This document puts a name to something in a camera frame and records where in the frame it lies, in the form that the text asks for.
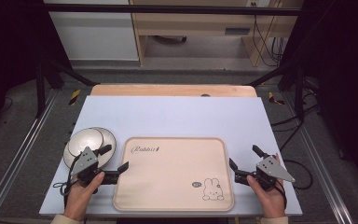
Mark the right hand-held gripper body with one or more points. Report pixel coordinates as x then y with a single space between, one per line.
272 169

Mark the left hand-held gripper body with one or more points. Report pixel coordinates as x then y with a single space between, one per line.
85 160

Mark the small round silver plate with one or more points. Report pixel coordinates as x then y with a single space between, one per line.
84 141

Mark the person's right hand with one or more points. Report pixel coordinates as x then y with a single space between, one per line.
272 202

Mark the person's left hand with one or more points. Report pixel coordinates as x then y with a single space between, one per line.
79 199

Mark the beige tray with rabbit print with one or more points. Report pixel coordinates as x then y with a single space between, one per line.
171 177

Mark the yellow black striped tape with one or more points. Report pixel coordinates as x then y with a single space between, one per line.
74 97
273 98

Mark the white table board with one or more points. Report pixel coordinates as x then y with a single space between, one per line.
174 116

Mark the wooden table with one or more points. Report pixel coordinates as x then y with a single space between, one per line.
167 90

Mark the black curtain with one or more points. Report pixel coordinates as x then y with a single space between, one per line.
6 46
345 77

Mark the white cabinet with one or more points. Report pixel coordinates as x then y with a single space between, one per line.
96 34

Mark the light wooden desk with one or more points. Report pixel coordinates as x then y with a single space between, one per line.
192 23

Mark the aluminium floor rail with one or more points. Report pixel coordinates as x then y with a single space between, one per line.
18 149
320 161

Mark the white wall socket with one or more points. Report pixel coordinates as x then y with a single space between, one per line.
258 2

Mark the black metal frame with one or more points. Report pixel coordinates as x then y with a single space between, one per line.
167 9

